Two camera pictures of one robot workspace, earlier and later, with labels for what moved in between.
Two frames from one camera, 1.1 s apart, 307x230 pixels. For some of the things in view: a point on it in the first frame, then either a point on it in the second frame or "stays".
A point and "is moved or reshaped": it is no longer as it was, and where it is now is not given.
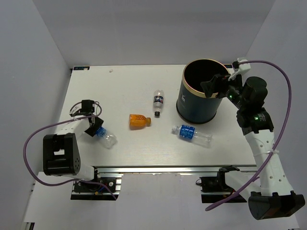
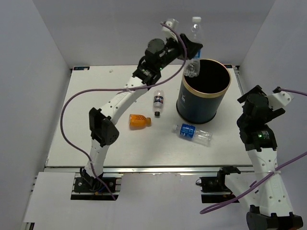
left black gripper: (99, 122) to (193, 48)
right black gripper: (217, 81) to (271, 114)
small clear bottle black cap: (158, 102) stays
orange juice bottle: (137, 122) stays
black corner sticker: (81, 68) stays
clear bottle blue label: (189, 132) stays
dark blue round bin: (193, 105) stays
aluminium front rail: (166, 169) stays
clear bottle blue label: (108, 141) is moved or reshaped
